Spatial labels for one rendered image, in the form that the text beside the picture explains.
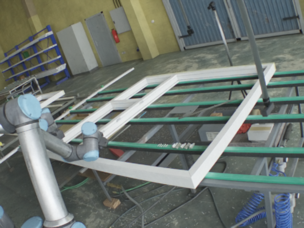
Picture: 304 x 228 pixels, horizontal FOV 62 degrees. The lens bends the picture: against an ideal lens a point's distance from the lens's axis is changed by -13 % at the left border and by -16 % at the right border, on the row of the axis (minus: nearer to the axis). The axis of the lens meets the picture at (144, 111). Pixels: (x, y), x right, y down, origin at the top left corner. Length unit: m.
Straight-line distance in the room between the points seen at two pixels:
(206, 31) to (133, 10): 2.42
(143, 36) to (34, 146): 8.26
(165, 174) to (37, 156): 0.60
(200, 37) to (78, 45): 4.97
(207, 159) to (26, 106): 0.86
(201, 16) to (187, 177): 7.29
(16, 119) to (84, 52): 10.29
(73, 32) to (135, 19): 3.09
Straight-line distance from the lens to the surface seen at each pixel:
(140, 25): 9.22
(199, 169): 1.34
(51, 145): 1.54
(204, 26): 8.40
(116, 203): 2.94
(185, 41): 8.86
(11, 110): 1.24
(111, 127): 2.27
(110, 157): 2.56
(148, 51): 9.34
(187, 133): 2.51
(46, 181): 1.22
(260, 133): 1.95
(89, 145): 1.63
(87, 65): 11.42
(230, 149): 1.53
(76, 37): 11.34
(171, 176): 1.37
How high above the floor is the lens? 1.67
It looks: 20 degrees down
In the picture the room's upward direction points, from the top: 21 degrees counter-clockwise
